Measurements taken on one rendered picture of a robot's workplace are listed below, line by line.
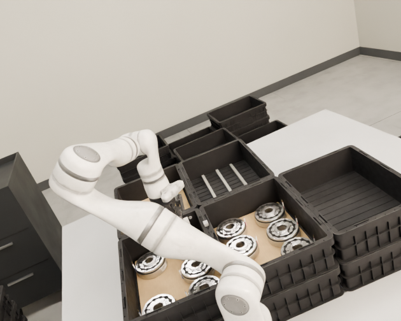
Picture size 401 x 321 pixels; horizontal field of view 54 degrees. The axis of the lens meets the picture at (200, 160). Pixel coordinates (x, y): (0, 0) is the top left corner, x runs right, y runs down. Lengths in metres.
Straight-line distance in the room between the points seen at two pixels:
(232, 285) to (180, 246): 0.13
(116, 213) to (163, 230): 0.10
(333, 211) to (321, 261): 0.26
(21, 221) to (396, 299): 2.02
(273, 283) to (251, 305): 0.32
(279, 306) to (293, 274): 0.11
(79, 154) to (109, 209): 0.13
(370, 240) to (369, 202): 0.21
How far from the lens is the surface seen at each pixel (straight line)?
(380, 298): 1.29
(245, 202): 1.43
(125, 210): 0.84
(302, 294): 1.22
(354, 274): 1.27
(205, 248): 0.85
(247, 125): 3.02
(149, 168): 1.14
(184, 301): 1.08
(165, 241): 0.82
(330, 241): 1.13
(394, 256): 1.31
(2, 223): 2.60
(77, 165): 0.82
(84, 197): 0.87
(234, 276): 0.84
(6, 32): 4.36
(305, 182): 1.49
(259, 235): 1.35
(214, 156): 1.76
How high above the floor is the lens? 1.67
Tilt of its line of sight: 26 degrees down
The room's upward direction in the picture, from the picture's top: 20 degrees counter-clockwise
